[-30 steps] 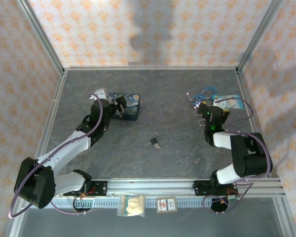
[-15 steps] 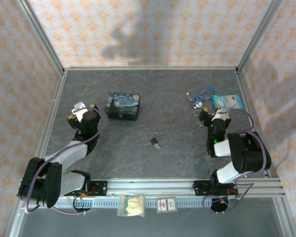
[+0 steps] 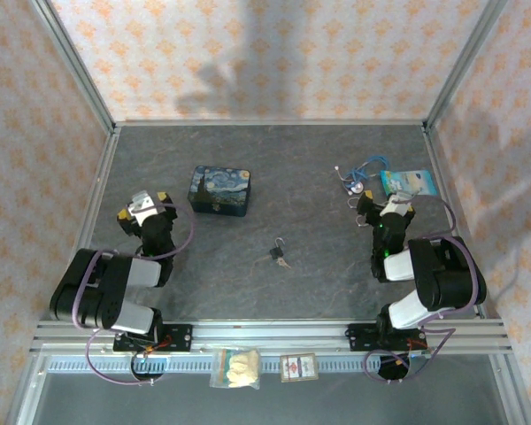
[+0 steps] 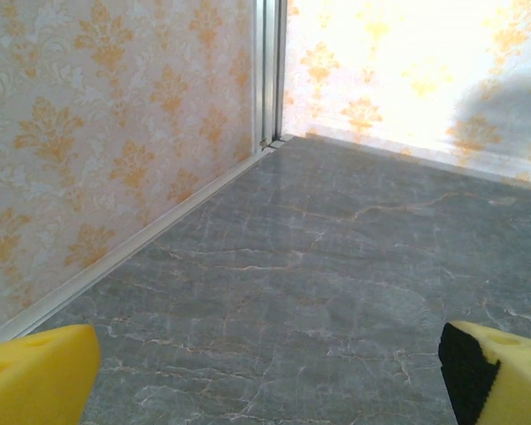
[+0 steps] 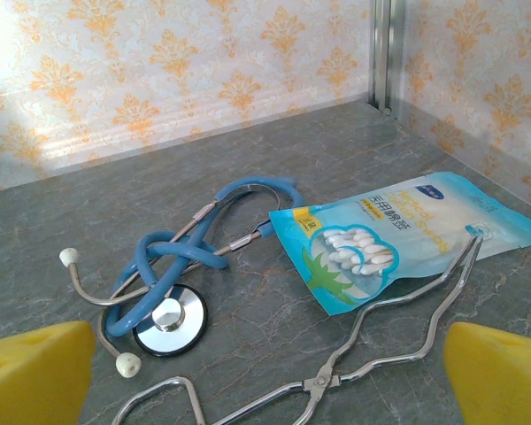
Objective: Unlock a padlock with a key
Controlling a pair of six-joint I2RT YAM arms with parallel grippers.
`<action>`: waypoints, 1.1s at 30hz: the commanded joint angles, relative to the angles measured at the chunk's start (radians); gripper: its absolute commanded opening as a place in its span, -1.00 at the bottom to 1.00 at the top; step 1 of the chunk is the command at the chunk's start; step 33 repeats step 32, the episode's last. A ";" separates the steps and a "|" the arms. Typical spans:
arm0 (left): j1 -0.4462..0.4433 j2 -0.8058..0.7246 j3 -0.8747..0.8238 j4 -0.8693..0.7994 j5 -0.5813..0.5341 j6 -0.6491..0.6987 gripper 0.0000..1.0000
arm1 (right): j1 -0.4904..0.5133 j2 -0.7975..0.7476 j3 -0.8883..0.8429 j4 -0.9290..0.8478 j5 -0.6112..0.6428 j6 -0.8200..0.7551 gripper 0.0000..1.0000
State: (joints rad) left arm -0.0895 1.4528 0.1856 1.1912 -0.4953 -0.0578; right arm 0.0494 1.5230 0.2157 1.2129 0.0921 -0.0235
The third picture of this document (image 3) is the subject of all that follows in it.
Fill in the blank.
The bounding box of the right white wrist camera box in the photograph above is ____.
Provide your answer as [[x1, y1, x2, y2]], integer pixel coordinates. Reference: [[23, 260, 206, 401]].
[[379, 193, 413, 218]]

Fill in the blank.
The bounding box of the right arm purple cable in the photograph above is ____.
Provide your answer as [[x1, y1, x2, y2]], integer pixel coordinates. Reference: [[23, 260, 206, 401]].
[[363, 196, 488, 385]]

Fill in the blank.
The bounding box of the grey slotted cable duct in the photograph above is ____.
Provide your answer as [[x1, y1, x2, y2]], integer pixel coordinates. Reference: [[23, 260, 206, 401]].
[[45, 355, 497, 375]]

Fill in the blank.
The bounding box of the clear bag of crackers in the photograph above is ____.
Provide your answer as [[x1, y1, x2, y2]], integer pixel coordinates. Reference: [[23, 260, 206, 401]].
[[209, 347, 263, 391]]

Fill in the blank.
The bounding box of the aluminium side frame rail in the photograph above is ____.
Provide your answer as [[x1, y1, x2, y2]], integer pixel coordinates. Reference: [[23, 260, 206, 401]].
[[421, 125, 487, 321], [51, 127, 121, 321]]

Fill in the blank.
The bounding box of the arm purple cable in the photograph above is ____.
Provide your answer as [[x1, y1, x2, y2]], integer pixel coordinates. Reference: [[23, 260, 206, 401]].
[[363, 196, 488, 385], [72, 202, 197, 386]]

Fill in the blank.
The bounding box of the small black padlock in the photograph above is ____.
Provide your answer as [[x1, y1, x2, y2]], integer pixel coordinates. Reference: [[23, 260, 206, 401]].
[[268, 236, 289, 261]]

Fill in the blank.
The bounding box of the aluminium mounting rail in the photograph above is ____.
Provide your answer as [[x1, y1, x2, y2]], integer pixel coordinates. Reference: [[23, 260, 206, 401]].
[[29, 317, 513, 356]]

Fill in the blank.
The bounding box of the aluminium frame post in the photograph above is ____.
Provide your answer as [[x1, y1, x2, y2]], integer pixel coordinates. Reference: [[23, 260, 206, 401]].
[[29, 0, 117, 130], [423, 0, 509, 129]]

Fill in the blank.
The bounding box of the starry night tin box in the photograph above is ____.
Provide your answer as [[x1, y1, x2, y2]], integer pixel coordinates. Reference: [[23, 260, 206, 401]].
[[186, 165, 253, 219]]

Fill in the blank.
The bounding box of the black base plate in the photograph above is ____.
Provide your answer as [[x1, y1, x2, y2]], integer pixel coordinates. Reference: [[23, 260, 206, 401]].
[[346, 322, 427, 353], [112, 323, 194, 354]]

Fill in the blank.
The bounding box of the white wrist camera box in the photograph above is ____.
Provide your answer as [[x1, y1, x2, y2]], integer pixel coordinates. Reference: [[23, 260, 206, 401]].
[[379, 193, 413, 218], [129, 190, 159, 219]]

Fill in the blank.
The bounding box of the playing card box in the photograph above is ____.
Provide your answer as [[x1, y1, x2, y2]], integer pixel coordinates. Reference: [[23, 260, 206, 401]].
[[279, 352, 319, 383]]

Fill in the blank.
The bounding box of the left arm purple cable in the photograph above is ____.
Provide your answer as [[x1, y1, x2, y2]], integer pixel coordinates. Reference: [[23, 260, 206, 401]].
[[72, 202, 197, 386]]

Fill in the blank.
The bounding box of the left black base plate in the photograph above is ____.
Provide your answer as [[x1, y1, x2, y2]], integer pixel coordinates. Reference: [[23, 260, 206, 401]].
[[112, 323, 194, 354]]

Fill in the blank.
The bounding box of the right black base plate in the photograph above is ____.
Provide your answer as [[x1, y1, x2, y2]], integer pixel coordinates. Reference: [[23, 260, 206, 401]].
[[346, 322, 427, 353]]

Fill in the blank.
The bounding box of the blue stethoscope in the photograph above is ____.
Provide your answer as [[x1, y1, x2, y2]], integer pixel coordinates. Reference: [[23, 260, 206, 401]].
[[334, 154, 391, 228]]

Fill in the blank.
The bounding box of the aluminium rear frame rail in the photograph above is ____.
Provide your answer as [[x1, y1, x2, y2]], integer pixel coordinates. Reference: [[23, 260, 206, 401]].
[[113, 119, 428, 129]]

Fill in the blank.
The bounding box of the blue snack packet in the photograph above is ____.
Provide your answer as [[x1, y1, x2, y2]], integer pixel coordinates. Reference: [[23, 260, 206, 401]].
[[380, 169, 440, 197]]

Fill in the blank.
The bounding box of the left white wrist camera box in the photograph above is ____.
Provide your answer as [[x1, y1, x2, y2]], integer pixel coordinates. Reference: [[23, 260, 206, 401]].
[[129, 190, 159, 219]]

